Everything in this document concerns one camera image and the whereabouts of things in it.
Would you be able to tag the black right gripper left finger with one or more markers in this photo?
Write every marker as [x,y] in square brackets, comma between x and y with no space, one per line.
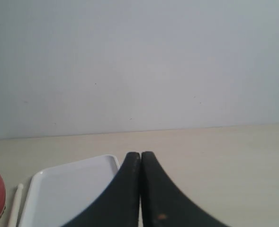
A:
[118,204]

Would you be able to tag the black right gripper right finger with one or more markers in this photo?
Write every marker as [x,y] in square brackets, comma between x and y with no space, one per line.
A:
[164,204]

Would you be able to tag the white wooden drumstick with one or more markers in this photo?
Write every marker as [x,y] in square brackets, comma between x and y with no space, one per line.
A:
[12,222]

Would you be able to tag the white rectangular plastic tray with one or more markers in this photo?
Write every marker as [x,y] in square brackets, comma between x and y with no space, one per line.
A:
[58,194]

